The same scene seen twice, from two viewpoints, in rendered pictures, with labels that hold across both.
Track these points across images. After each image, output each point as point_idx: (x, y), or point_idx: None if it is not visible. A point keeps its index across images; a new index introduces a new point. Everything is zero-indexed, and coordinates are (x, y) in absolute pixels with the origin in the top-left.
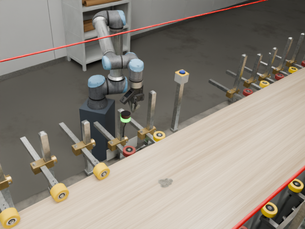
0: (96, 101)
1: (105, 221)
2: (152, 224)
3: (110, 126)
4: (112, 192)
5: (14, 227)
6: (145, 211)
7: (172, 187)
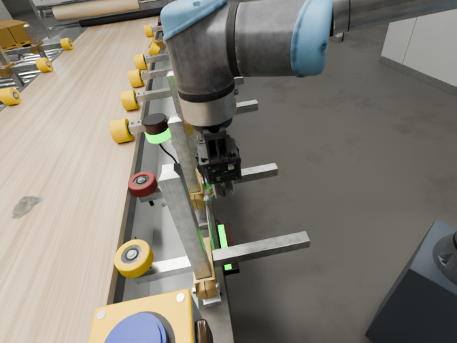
0: (452, 240)
1: (66, 132)
2: (6, 167)
3: (426, 327)
4: (90, 143)
5: (131, 87)
6: (26, 167)
7: (6, 211)
